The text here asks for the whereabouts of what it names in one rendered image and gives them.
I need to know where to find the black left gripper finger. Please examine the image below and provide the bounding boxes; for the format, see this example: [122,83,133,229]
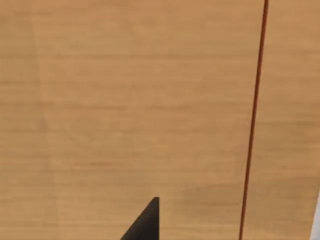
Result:
[119,196,160,240]

